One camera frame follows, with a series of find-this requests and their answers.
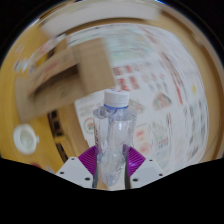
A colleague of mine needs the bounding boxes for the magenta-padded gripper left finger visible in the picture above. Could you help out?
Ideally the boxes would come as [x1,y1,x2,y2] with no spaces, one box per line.
[55,145,99,190]

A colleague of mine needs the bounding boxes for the brown cardboard box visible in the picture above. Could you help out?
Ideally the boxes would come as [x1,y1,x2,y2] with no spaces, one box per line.
[14,38,116,123]

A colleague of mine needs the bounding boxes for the white mug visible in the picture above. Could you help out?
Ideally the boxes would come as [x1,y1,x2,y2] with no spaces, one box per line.
[12,123,40,156]

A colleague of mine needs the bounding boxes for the clear plastic water bottle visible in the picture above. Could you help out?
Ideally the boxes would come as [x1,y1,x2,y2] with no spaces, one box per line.
[92,89,138,188]

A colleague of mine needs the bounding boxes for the printed wall posters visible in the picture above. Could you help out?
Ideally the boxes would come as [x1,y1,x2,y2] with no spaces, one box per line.
[66,23,209,174]

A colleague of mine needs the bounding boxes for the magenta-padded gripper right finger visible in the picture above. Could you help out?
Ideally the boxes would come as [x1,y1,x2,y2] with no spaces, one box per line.
[124,146,166,190]

